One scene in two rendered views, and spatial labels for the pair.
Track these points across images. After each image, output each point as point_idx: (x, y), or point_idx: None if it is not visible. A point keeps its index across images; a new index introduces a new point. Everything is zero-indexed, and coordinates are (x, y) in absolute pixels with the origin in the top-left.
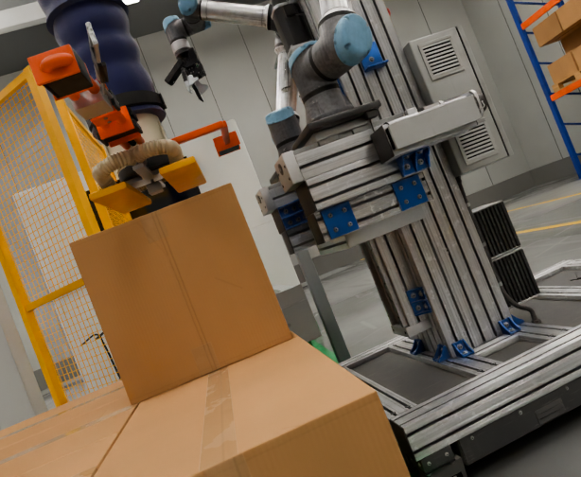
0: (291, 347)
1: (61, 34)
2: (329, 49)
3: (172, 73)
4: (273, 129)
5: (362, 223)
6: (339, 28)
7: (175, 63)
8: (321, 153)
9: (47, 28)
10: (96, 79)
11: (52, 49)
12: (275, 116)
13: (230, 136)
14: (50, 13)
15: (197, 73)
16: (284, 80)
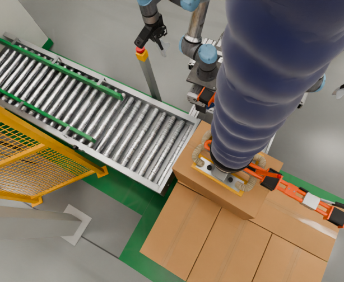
0: (279, 183)
1: (245, 157)
2: (310, 91)
3: (146, 41)
4: (208, 65)
5: None
6: (321, 87)
7: (149, 33)
8: None
9: (231, 154)
10: (321, 200)
11: None
12: (213, 60)
13: (214, 96)
14: (250, 155)
15: (162, 35)
16: (203, 19)
